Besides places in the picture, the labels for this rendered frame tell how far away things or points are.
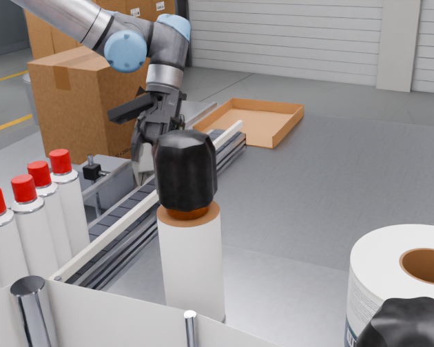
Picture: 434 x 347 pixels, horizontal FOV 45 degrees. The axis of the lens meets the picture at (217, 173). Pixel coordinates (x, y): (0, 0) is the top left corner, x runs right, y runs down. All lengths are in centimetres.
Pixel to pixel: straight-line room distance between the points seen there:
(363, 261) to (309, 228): 44
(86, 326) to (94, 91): 78
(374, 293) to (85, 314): 34
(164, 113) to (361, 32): 403
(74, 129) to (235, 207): 49
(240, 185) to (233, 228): 20
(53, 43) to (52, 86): 344
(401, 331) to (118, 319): 34
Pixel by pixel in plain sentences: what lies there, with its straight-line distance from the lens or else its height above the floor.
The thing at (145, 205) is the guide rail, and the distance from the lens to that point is 109.
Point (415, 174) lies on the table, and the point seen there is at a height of 83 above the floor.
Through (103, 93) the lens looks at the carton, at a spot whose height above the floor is 106.
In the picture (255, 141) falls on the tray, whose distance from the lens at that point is 157.
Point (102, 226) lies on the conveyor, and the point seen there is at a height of 88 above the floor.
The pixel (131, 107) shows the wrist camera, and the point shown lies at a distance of 114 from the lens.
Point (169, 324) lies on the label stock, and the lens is 59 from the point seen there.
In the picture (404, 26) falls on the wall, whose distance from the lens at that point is 487.
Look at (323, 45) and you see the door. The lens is 518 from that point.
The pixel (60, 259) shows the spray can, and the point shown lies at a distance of 96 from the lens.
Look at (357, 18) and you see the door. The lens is 503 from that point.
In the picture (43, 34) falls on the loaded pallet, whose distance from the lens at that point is 492.
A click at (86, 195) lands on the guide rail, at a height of 96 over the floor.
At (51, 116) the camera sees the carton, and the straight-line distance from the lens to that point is 147.
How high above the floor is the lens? 143
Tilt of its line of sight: 26 degrees down
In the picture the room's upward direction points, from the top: 3 degrees counter-clockwise
